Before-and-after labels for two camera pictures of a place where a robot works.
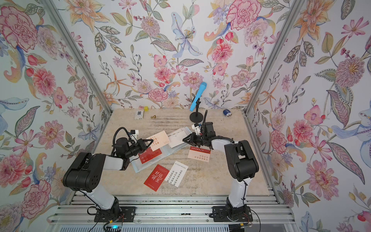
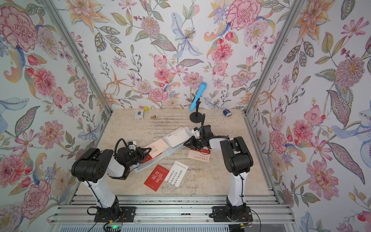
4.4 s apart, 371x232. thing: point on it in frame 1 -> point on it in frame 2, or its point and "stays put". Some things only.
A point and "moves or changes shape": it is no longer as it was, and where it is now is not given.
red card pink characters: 155,179 stays put
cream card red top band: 199,153 stays put
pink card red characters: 160,139 moves or changes shape
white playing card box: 139,114 stays put
